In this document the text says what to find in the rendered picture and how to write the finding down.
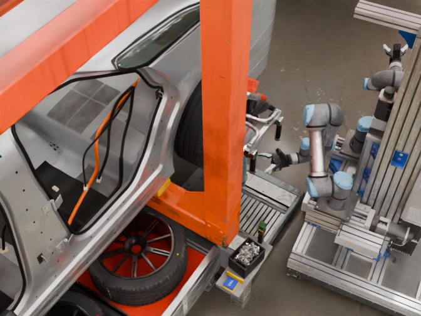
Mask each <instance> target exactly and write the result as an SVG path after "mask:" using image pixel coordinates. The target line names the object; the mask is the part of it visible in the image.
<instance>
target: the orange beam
mask: <svg viewBox="0 0 421 316"><path fill-rule="evenodd" d="M158 1H159V0H77V1H76V2H75V3H73V4H72V5H71V6H69V7H68V8H66V9H65V10H64V11H63V12H62V13H60V14H59V15H57V16H56V17H55V18H53V19H52V20H51V21H50V22H48V23H47V24H45V25H44V26H43V27H42V28H40V29H39V30H37V31H36V32H35V33H33V34H32V35H31V36H30V37H29V38H27V39H26V40H24V41H23V42H22V43H20V44H19V45H17V47H15V48H14V49H12V50H11V51H10V52H9V53H7V54H6V55H4V56H3V57H2V58H1V59H0V135H2V134H3V133H4V132H5V131H7V129H8V128H10V127H11V126H12V125H13V124H15V123H16V122H17V121H18V120H19V119H20V118H21V117H23V116H24V115H25V114H26V113H28V112H29V111H30V110H31V109H32V108H33V107H35V106H36V105H37V104H38V103H39V102H40V101H42V99H44V98H45V97H46V96H48V95H49V94H50V93H51V92H52V91H53V90H54V89H56V88H57V87H58V86H59V85H61V84H62V83H63V82H64V81H65V80H66V79H67V78H69V77H70V76H71V75H72V74H74V72H75V71H77V70H78V69H79V68H80V67H82V66H83V65H84V64H85V63H86V62H87V61H88V60H90V59H91V58H92V57H93V56H95V55H96V54H97V53H98V52H99V51H100V50H102V49H103V48H104V47H105V46H106V45H107V44H109V43H110V42H111V41H112V40H113V39H115V38H116V37H117V36H118V35H119V34H120V33H121V32H123V31H124V30H125V29H126V28H128V27H129V26H130V25H131V24H132V23H133V22H134V21H136V20H137V19H138V18H139V17H140V16H141V15H142V14H144V13H145V12H146V11H147V10H149V9H150V8H151V7H152V6H153V5H154V4H155V3H157V2H158Z"/></svg>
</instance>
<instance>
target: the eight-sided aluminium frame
mask: <svg viewBox="0 0 421 316"><path fill-rule="evenodd" d="M248 99H250V106H249V113H251V112H252V113H253V110H254V105H255V106H256V103H257V101H258V100H260V99H261V96H260V95H258V94H252V93H250V92H248V91H247V100H248ZM247 122H249V123H250V124H251V123H252V125H253V126H256V124H257V123H258V122H257V121H254V120H251V119H248V120H247Z"/></svg>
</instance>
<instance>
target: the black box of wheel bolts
mask: <svg viewBox="0 0 421 316"><path fill-rule="evenodd" d="M265 251H266V249H264V248H263V247H262V246H261V245H259V244H258V243H256V242H255V241H254V240H252V239H251V238H250V237H248V238H247V239H246V240H245V241H244V242H243V243H242V244H241V245H240V246H239V247H238V248H237V249H236V250H235V251H234V252H233V253H232V254H231V255H230V256H229V257H228V259H229V260H228V267H229V268H231V269H232V270H234V271H235V272H236V273H237V274H238V275H240V276H241V277H243V279H245V278H246V277H247V276H248V275H249V274H250V273H251V272H252V271H253V270H254V269H255V268H256V267H257V266H258V264H260V262H262V261H263V259H264V255H265Z"/></svg>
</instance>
